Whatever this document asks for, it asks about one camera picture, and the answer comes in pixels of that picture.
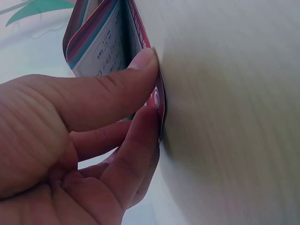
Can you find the person's left hand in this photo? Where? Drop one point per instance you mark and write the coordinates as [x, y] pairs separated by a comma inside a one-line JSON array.
[[35, 145]]

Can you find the red picture booklet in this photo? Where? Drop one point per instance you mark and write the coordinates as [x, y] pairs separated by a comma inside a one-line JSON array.
[[98, 39]]

